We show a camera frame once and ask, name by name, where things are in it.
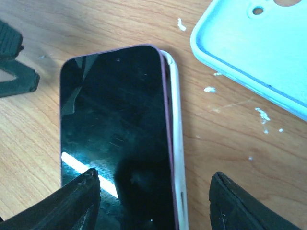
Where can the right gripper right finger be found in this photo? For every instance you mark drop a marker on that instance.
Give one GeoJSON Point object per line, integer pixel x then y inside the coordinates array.
{"type": "Point", "coordinates": [233, 208]}

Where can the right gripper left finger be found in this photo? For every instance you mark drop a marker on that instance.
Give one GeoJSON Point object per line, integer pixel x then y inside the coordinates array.
{"type": "Point", "coordinates": [75, 206]}

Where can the white phone case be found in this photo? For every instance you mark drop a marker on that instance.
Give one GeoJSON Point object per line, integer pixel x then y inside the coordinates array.
{"type": "Point", "coordinates": [178, 163]}

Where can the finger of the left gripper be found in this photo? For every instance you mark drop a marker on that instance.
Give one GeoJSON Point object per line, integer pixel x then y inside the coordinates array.
{"type": "Point", "coordinates": [27, 79]}

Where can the pink phone black screen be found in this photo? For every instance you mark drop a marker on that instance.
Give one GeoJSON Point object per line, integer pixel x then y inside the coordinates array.
{"type": "Point", "coordinates": [115, 117]}

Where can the light blue phone case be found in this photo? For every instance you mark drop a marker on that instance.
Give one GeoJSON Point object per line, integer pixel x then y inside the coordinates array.
{"type": "Point", "coordinates": [260, 45]}

